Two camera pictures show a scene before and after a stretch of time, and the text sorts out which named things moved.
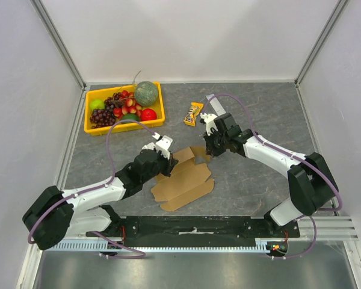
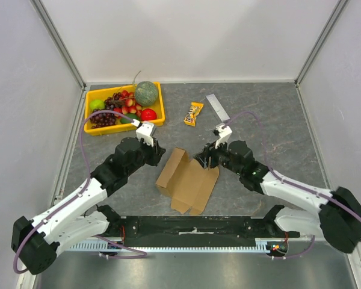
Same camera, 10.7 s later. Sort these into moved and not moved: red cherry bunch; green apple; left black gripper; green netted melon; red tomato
Moved: left black gripper
Not moved: red tomato; green apple; red cherry bunch; green netted melon
